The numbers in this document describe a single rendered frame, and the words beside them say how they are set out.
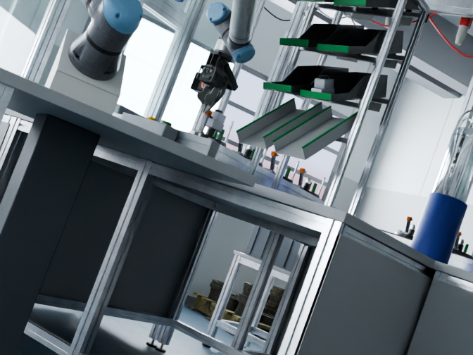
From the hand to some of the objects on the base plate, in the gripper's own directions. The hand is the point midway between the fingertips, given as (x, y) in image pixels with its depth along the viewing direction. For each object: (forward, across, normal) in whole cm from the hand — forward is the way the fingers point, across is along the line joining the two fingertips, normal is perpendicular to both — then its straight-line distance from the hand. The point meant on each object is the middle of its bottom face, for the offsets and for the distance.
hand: (206, 110), depth 256 cm
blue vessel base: (+21, +60, +86) cm, 107 cm away
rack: (+21, +36, +19) cm, 46 cm away
